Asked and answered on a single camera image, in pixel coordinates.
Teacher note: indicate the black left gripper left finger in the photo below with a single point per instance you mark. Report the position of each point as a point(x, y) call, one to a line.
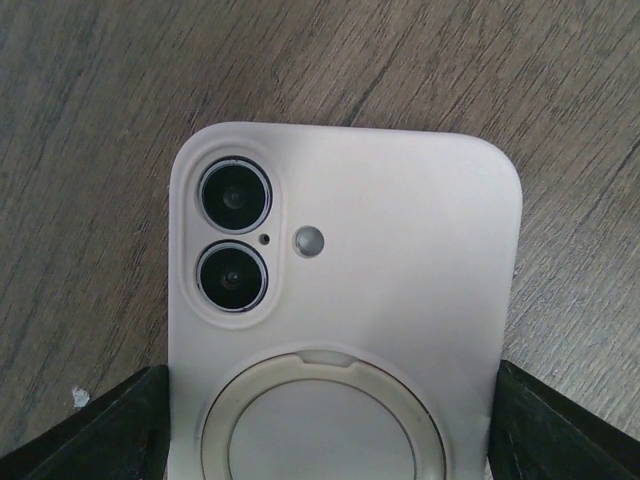
point(123, 434)

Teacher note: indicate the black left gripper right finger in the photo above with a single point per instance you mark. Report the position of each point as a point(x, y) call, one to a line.
point(538, 433)

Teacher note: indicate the beige phone case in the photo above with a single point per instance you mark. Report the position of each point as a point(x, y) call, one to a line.
point(337, 300)

